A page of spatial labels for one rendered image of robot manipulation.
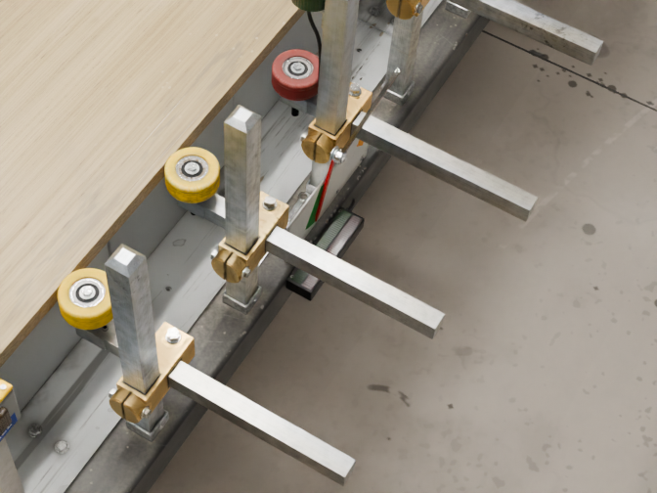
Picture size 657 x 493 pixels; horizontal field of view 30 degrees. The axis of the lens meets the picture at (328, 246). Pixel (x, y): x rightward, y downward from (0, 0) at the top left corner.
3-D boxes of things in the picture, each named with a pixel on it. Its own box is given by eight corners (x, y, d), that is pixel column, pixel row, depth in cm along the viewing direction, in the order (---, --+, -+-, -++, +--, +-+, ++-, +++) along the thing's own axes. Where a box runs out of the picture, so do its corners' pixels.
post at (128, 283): (166, 432, 181) (146, 252, 141) (153, 451, 179) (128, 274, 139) (147, 421, 182) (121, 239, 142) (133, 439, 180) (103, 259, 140)
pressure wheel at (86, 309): (116, 303, 176) (109, 259, 167) (129, 350, 172) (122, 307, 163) (61, 316, 175) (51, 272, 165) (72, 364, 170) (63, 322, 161)
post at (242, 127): (257, 308, 193) (262, 111, 154) (244, 325, 191) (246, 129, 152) (238, 298, 194) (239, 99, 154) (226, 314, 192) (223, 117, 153)
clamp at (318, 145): (370, 112, 196) (372, 92, 192) (328, 169, 189) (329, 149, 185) (339, 98, 197) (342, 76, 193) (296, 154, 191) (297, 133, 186)
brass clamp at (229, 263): (291, 226, 184) (292, 206, 180) (242, 291, 177) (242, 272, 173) (256, 207, 186) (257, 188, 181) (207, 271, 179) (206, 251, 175)
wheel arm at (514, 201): (534, 210, 187) (539, 194, 183) (524, 226, 185) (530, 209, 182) (290, 91, 197) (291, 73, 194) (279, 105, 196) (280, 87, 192)
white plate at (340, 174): (368, 156, 206) (373, 117, 198) (286, 264, 193) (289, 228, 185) (365, 154, 207) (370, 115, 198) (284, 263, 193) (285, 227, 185)
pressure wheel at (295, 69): (328, 108, 199) (333, 60, 190) (303, 140, 195) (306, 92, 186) (286, 87, 201) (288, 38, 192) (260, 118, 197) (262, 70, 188)
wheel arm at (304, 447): (354, 470, 165) (357, 457, 161) (341, 490, 163) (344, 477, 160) (91, 320, 175) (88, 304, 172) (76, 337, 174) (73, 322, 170)
